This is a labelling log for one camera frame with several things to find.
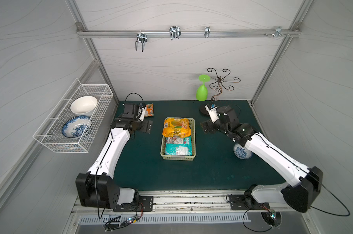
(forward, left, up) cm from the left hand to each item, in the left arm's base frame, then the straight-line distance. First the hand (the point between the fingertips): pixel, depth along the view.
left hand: (142, 123), depth 81 cm
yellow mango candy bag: (+4, -19, -9) cm, 22 cm away
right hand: (0, -37, +5) cm, 38 cm away
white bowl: (0, +27, +14) cm, 30 cm away
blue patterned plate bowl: (-12, +26, +12) cm, 31 cm away
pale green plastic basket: (+11, -30, -17) cm, 36 cm away
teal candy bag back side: (-7, -19, -13) cm, 24 cm away
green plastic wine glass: (+25, -35, +2) cm, 43 cm away
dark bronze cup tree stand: (+27, -46, +10) cm, 54 cm away
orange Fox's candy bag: (+26, +4, -18) cm, 32 cm away
